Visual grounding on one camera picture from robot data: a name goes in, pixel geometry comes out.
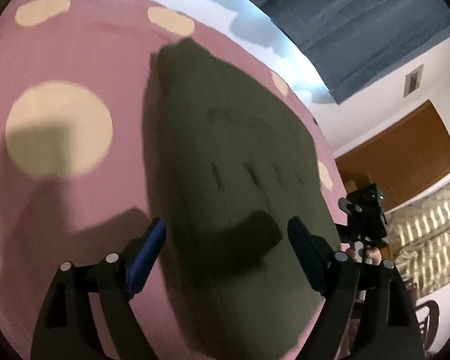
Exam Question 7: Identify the dark blue curtain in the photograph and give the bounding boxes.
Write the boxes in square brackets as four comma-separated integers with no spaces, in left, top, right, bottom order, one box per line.
[249,0,450,104]

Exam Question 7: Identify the pink bedsheet with cream dots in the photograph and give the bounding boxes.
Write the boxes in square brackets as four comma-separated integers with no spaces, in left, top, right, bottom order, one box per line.
[0,0,345,359]

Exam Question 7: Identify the brown wooden door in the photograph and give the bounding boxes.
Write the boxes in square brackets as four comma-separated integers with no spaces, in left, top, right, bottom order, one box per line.
[336,101,450,211]

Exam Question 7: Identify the person's right hand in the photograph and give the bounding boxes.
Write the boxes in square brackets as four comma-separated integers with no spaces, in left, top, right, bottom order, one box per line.
[345,248,382,265]

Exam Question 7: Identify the patterned beige window curtain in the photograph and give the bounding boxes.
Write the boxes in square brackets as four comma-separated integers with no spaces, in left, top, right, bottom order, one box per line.
[387,183,450,298]

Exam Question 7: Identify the dark wooden chair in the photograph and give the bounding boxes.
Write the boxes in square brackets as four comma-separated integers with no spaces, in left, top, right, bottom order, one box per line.
[404,279,440,350]

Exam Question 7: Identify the white wall vent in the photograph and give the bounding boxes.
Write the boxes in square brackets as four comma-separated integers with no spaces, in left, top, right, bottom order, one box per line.
[404,64,424,97]

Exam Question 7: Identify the olive green bomber jacket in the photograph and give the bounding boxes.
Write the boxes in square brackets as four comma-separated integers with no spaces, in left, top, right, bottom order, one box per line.
[143,39,340,359]

